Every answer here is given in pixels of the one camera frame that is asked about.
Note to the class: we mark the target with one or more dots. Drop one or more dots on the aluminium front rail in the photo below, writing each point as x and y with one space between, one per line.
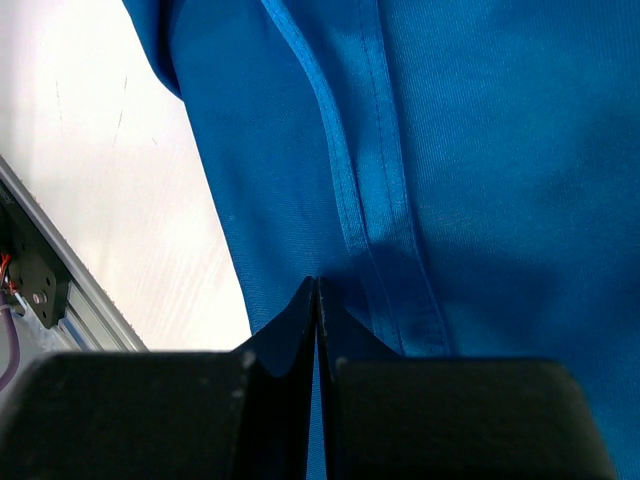
91 320

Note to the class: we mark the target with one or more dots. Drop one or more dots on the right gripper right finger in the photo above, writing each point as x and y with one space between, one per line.
387 416

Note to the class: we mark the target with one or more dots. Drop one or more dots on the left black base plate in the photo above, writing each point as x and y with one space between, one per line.
33 269

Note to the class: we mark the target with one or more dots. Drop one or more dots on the blue satin napkin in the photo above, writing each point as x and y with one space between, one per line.
465 174

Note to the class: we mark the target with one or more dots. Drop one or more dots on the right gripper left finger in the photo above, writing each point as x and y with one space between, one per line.
242 414

